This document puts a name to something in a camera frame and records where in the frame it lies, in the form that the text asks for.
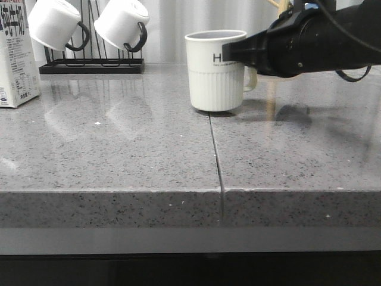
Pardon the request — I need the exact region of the right white hanging mug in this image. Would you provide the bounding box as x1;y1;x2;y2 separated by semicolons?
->
94;0;149;53

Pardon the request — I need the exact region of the black wire mug rack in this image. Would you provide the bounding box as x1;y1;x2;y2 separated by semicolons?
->
39;1;144;74

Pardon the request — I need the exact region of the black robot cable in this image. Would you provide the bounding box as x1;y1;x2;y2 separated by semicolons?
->
315;0;381;83

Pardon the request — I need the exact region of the wooden mug tree stand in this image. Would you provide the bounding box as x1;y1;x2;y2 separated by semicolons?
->
267;0;293;17

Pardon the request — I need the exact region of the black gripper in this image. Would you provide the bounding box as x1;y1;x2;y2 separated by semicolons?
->
222;1;380;77

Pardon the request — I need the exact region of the cream HOME mug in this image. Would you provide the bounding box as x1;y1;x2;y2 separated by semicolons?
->
185;29;257;112

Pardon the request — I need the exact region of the white blue milk carton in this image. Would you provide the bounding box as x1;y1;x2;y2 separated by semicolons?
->
1;1;40;108

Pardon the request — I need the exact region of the left white hanging mug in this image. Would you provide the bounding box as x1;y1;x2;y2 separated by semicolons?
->
27;0;90;52

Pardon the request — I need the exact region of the white hanging mug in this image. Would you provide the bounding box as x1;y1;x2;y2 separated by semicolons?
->
27;0;90;52
94;0;149;53

